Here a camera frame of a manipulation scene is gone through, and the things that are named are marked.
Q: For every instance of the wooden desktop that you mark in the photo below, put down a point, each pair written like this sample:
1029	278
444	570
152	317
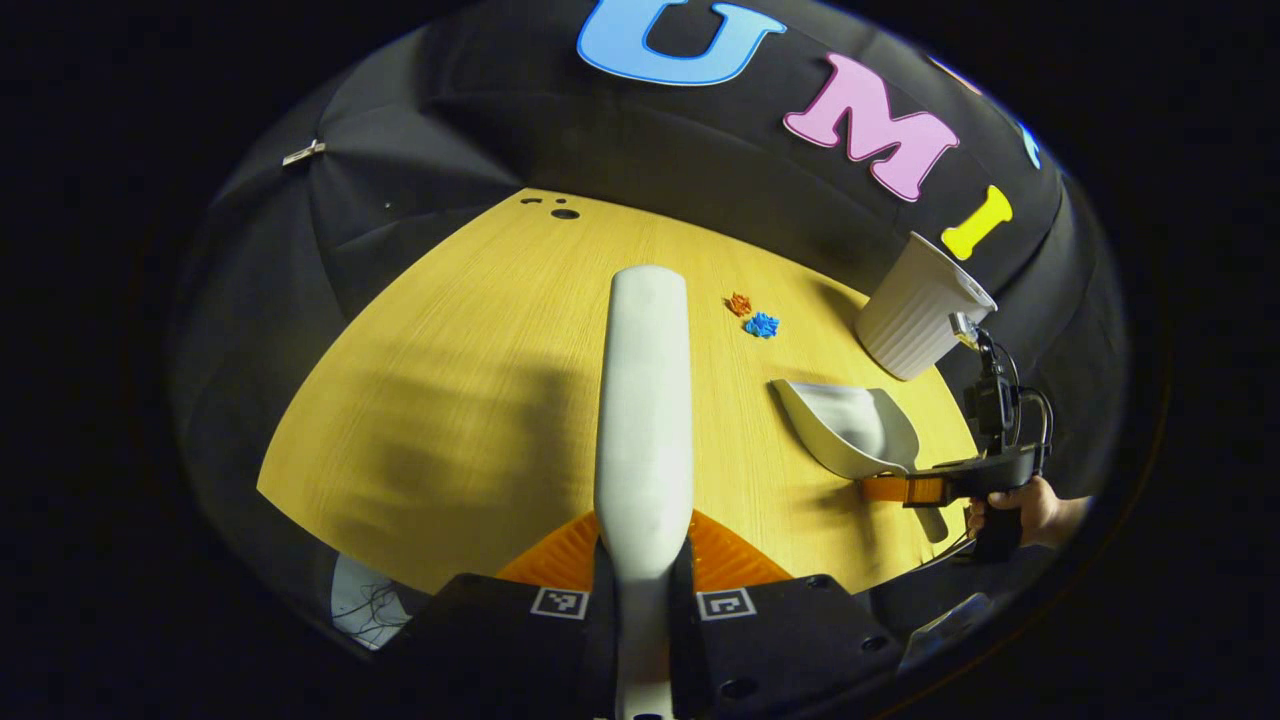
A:
450	400

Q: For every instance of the silver binder clip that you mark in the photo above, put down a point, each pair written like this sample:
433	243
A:
303	152

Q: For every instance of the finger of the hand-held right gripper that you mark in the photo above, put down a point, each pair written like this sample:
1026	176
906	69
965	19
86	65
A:
900	489

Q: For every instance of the white plastic dustpan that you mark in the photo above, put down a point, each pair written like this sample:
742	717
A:
850	425

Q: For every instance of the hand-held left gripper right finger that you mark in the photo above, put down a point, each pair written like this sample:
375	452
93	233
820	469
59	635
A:
790	640

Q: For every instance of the white ribbed garbage bin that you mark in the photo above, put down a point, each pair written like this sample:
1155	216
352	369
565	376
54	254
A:
915	320

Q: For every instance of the orange paper ball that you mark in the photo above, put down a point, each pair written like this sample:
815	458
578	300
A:
738	303

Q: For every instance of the black backdrop cloth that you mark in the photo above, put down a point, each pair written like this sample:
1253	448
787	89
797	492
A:
600	140

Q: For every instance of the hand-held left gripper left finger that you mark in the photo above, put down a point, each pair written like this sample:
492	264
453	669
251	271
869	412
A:
500	640

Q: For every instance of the blue paper ball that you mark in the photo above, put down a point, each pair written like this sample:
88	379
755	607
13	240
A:
762	324

